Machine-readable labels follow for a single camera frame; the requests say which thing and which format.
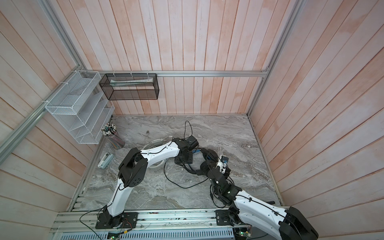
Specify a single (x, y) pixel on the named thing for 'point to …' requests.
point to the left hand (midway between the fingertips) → (188, 163)
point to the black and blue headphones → (210, 156)
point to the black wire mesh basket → (130, 86)
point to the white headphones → (155, 143)
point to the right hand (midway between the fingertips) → (214, 162)
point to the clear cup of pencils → (109, 130)
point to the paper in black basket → (130, 82)
